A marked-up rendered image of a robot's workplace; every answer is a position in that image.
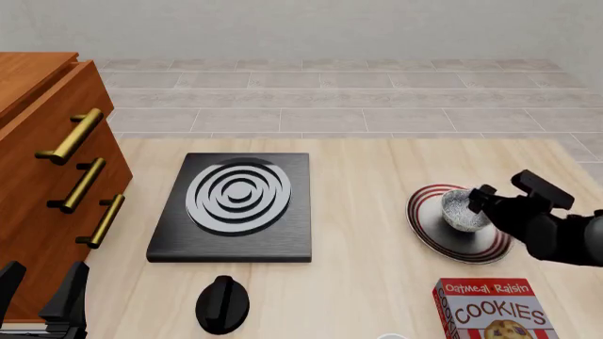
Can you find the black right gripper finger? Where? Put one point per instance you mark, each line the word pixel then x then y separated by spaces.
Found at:
pixel 489 190
pixel 476 202

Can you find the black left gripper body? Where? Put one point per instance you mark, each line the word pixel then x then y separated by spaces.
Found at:
pixel 61 328

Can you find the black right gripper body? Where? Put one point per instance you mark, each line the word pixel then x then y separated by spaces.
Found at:
pixel 513 215

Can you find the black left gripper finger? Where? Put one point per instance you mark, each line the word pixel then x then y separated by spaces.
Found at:
pixel 70 300
pixel 10 282

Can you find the black white patterned bowl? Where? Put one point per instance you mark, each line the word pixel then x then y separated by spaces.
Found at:
pixel 459 212

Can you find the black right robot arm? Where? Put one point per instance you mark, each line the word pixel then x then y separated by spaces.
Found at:
pixel 570 240

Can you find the white plate with red rings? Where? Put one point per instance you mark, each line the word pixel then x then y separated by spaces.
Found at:
pixel 431 226

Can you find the oatmeal raisin cookies box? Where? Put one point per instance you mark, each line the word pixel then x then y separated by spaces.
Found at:
pixel 494 310

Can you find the flat black stove plate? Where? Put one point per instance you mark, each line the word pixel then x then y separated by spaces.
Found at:
pixel 231 243

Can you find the wooden cabinet drawer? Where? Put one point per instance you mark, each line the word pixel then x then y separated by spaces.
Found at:
pixel 28 113
pixel 28 169
pixel 33 254

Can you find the wooden cabinet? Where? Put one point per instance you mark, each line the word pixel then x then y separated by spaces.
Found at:
pixel 28 219

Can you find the round black stove knob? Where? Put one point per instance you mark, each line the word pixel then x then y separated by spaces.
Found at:
pixel 222 305

